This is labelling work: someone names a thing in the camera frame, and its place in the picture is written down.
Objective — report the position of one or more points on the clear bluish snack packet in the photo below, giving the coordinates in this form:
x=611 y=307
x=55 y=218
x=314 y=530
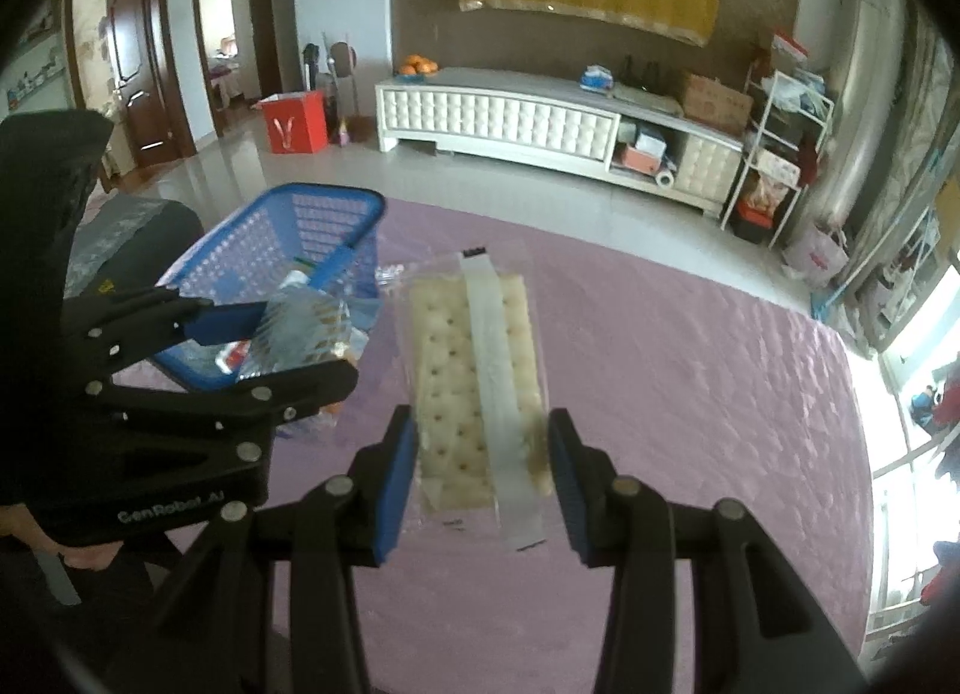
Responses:
x=300 y=334

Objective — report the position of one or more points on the white tufted cabinet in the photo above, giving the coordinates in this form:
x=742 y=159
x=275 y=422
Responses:
x=495 y=120

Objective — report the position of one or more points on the pile of oranges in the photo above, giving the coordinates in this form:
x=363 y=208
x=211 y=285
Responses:
x=418 y=66

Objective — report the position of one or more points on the pink quilted tablecloth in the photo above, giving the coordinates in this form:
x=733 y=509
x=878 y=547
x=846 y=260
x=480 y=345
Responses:
x=675 y=401

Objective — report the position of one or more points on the red cardboard box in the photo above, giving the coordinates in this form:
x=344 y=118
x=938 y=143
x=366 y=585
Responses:
x=294 y=124

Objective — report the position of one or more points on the dark wooden door frame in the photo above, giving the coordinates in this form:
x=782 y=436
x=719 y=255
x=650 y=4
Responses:
x=262 y=26

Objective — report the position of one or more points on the patterned curtain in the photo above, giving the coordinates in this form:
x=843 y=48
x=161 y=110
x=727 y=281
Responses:
x=915 y=199

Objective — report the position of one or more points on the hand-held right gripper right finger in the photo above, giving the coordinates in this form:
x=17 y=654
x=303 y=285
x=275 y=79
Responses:
x=574 y=499

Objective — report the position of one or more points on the black bottles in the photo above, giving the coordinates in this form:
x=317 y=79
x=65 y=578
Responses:
x=643 y=75

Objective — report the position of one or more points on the orange box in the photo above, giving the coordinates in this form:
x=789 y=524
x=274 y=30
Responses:
x=637 y=158

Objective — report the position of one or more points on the blue tissue box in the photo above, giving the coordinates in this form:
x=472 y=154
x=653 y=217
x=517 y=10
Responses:
x=598 y=79

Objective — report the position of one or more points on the pink and white plastic bag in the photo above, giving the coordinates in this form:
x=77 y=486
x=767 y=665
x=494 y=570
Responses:
x=816 y=257

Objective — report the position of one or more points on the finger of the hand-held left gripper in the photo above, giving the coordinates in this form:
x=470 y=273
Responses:
x=300 y=394
x=225 y=322

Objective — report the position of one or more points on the red and white box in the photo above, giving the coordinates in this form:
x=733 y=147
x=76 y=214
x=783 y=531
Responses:
x=790 y=45

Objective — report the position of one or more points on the white metal shelf rack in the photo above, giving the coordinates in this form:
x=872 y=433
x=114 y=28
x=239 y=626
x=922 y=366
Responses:
x=780 y=154

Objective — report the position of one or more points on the dark wooden door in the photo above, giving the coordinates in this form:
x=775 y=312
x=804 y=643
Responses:
x=135 y=63

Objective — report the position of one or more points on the white standing air conditioner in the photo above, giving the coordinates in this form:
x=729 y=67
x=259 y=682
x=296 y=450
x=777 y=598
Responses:
x=862 y=101

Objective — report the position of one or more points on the person's left hand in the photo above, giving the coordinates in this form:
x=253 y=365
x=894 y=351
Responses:
x=79 y=557

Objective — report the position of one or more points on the blue plastic basket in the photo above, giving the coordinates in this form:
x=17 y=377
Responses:
x=300 y=229

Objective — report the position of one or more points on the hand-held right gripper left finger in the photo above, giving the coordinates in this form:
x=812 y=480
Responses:
x=397 y=491

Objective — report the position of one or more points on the paper towel roll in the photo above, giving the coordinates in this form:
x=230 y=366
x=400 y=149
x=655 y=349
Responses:
x=664 y=178

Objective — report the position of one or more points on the clear cracker packet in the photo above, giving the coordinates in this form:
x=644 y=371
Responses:
x=450 y=364

